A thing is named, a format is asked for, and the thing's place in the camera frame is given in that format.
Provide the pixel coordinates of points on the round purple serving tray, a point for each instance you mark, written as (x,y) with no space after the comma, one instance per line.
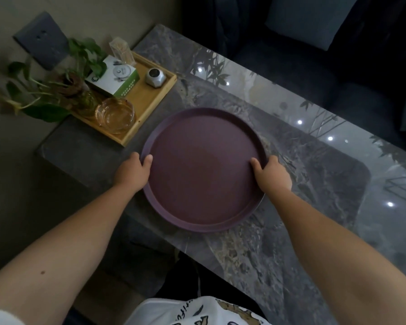
(203,169)

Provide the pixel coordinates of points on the rectangular wooden tray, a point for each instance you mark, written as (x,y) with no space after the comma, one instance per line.
(145,98)

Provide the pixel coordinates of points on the dark sofa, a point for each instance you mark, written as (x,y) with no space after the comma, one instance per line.
(324,64)

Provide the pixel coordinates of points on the person's right forearm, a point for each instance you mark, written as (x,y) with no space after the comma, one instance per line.
(341,253)

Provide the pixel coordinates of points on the person's right hand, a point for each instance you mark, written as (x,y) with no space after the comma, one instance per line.
(274,177)

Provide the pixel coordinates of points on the clear toothpick holder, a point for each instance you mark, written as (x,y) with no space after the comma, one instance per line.
(121,50)

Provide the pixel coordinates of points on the small silver call bell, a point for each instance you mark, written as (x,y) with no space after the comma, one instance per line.
(155,77)

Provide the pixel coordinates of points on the grey cushion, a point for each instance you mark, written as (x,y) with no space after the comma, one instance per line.
(311,18)

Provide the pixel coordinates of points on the person's white printed shirt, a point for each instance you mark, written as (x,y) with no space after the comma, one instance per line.
(196,313)

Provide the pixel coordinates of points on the green and white tissue box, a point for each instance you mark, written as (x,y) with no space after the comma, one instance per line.
(115,77)

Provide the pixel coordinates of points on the person's left hand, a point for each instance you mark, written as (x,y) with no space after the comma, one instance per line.
(132,174)

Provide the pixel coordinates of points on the person's left thumb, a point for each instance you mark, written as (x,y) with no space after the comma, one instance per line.
(148,162)

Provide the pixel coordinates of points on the clear glass ashtray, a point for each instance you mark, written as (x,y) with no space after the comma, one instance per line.
(115,115)

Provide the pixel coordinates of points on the green potted plant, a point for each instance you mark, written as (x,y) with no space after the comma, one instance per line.
(54,87)

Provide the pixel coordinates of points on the person's right thumb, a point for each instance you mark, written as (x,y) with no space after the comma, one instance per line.
(256,165)

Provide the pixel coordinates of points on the person's left forearm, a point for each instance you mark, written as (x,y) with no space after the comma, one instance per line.
(59,250)

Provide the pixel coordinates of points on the grey wall socket plate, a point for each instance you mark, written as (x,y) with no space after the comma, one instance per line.
(42,40)

